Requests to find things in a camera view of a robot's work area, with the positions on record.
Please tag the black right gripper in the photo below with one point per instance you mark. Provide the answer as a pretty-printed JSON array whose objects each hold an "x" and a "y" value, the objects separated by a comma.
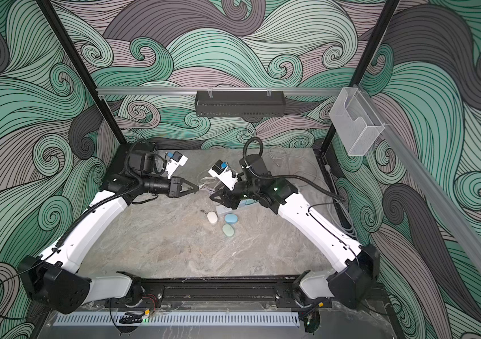
[{"x": 230, "y": 200}]

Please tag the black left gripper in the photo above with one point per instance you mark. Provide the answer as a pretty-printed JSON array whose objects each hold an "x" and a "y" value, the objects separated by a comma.
[{"x": 174, "y": 187}]

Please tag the green earbud case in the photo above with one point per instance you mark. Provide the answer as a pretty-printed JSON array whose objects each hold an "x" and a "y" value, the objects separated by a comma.
[{"x": 228, "y": 230}]

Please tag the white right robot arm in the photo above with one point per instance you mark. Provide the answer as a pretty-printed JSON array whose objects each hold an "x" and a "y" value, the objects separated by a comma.
[{"x": 354, "y": 267}]

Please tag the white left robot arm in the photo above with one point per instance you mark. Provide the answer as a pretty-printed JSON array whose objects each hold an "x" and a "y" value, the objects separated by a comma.
[{"x": 52, "y": 278}]

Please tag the white power strip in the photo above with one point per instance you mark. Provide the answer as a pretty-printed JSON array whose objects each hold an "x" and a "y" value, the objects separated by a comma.
[{"x": 222, "y": 210}]

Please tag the white earbud case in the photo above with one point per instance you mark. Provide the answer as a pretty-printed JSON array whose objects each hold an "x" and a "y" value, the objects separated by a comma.
[{"x": 212, "y": 217}]

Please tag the blue earbud case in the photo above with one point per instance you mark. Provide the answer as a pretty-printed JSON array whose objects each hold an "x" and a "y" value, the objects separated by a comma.
[{"x": 231, "y": 218}]

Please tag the black carbon-pattern briefcase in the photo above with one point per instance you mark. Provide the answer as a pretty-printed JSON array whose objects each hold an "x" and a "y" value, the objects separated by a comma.
[{"x": 116, "y": 179}]

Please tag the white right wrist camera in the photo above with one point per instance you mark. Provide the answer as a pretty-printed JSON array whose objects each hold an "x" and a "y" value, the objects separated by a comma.
[{"x": 223, "y": 172}]

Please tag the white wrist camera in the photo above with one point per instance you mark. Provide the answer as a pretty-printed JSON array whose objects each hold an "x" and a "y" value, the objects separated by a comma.
[
  {"x": 174, "y": 161},
  {"x": 223, "y": 172}
]

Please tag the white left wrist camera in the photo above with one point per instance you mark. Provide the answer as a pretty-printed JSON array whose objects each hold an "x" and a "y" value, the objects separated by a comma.
[{"x": 174, "y": 161}]

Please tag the black perforated wall tray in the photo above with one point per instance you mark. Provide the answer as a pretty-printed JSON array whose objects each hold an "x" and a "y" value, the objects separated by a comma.
[{"x": 247, "y": 105}]

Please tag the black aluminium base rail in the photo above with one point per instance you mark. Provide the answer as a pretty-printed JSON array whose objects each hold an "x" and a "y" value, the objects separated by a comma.
[{"x": 283, "y": 291}]

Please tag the aluminium wall rail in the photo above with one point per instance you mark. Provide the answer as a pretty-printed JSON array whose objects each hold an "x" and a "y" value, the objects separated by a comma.
[{"x": 163, "y": 90}]

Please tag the white slotted cable duct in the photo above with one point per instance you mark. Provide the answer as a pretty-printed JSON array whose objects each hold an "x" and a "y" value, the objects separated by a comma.
[{"x": 290, "y": 319}]

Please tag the clear acrylic wall holder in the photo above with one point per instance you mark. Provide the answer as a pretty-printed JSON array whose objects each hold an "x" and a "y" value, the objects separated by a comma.
[{"x": 356, "y": 120}]

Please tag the aluminium right side rail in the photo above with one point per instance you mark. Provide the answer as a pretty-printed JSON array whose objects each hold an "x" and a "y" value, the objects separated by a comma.
[{"x": 451, "y": 216}]

